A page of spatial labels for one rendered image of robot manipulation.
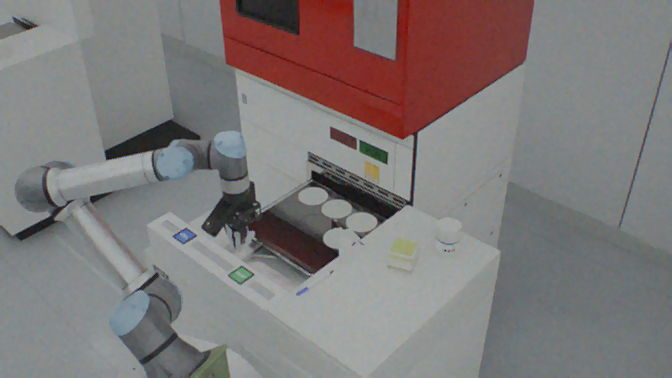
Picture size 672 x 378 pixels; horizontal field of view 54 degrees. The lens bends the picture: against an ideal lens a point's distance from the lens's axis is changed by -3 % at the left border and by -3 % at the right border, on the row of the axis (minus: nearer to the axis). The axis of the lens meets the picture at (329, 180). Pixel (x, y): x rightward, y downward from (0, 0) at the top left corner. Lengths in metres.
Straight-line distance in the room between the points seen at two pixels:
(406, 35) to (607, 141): 1.83
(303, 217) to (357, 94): 0.46
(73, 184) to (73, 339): 1.67
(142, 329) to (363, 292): 0.60
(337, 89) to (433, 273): 0.63
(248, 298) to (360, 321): 0.32
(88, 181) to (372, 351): 0.80
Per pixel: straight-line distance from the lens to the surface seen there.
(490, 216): 2.83
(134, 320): 1.70
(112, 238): 1.84
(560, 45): 3.43
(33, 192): 1.73
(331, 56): 2.08
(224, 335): 2.15
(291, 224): 2.21
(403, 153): 2.10
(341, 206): 2.28
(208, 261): 2.02
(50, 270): 3.67
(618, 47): 3.31
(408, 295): 1.88
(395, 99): 1.97
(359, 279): 1.92
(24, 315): 3.48
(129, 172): 1.63
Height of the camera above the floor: 2.28
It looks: 35 degrees down
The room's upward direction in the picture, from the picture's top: 1 degrees counter-clockwise
